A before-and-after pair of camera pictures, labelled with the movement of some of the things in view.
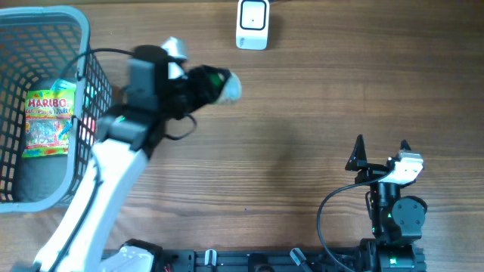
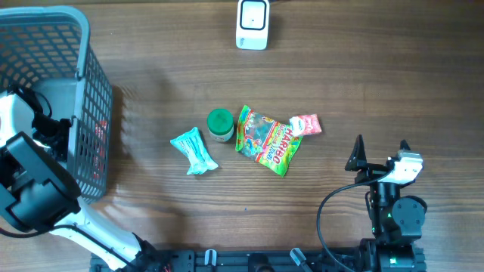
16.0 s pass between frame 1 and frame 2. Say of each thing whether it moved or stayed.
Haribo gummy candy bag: moved
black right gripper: stayed
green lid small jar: moved
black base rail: stayed
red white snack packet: moved
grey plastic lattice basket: stayed
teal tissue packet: moved
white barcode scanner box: stayed
